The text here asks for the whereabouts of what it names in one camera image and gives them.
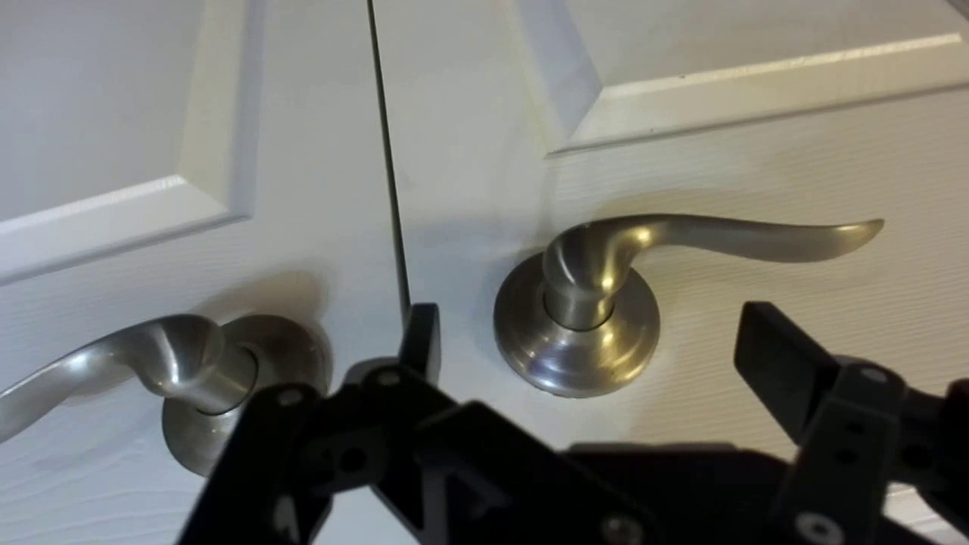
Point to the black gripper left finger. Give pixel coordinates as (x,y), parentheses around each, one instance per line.
(304,454)

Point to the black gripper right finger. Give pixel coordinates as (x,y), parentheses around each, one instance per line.
(849,434)

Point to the white panelled pantry door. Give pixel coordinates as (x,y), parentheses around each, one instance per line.
(154,100)
(707,153)

